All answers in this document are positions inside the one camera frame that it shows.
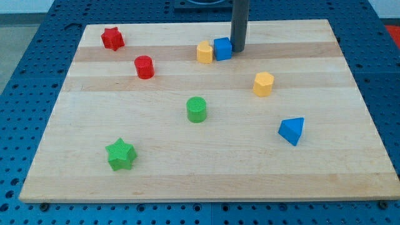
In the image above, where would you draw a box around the green star block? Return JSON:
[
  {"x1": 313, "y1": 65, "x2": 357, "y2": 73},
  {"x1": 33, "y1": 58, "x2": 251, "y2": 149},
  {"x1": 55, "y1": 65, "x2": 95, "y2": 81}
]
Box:
[{"x1": 105, "y1": 138, "x2": 138, "y2": 171}]

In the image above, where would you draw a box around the wooden board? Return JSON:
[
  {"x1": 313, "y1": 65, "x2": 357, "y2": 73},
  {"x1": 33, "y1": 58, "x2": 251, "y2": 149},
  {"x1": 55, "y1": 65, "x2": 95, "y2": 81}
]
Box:
[{"x1": 19, "y1": 19, "x2": 399, "y2": 203}]

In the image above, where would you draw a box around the blue triangle block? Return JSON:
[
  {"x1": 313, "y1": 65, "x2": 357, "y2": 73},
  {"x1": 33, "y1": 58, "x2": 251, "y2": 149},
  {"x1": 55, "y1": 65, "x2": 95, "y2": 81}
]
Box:
[{"x1": 278, "y1": 117, "x2": 304, "y2": 146}]

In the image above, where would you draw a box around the yellow hexagon block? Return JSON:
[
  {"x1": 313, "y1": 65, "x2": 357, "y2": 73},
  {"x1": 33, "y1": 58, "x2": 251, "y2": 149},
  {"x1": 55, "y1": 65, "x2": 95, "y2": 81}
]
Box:
[{"x1": 252, "y1": 72, "x2": 274, "y2": 97}]

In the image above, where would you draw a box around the green cylinder block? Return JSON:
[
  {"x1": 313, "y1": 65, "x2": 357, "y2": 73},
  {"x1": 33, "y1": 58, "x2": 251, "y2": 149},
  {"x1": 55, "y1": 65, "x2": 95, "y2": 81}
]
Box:
[{"x1": 186, "y1": 96, "x2": 207, "y2": 123}]

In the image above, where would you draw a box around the red star block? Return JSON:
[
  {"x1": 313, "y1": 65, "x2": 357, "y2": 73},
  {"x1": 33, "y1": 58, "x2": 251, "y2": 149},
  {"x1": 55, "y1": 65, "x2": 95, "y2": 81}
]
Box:
[{"x1": 101, "y1": 27, "x2": 125, "y2": 51}]

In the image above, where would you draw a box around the red cylinder block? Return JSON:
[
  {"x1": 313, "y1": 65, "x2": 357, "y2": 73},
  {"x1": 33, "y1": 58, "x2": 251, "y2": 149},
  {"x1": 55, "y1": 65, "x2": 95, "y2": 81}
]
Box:
[{"x1": 134, "y1": 56, "x2": 154, "y2": 79}]

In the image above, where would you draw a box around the blue cube block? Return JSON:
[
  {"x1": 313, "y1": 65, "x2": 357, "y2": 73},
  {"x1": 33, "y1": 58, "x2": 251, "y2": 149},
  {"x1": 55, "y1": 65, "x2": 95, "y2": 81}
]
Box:
[{"x1": 213, "y1": 37, "x2": 232, "y2": 61}]

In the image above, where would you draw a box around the yellow heart block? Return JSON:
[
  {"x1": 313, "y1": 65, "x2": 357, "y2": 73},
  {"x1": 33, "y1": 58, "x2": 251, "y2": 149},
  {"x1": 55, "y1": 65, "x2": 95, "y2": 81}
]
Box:
[{"x1": 196, "y1": 41, "x2": 213, "y2": 64}]

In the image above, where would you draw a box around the grey cylindrical pointer rod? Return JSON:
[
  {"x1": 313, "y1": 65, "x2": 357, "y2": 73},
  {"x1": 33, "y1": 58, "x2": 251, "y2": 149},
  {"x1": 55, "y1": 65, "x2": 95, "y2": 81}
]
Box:
[{"x1": 230, "y1": 0, "x2": 250, "y2": 53}]

